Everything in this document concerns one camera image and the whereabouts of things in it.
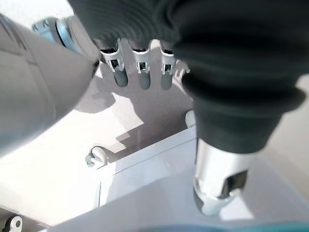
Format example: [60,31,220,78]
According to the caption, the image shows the white medical cart blue drawers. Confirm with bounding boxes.
[48,154,309,232]

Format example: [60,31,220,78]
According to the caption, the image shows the silver robot left leg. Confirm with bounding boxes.
[0,13,100,158]

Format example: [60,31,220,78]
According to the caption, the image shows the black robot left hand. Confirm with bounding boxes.
[69,0,309,217]

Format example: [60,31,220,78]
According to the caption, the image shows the bed caster wheel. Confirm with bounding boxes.
[31,16,82,53]

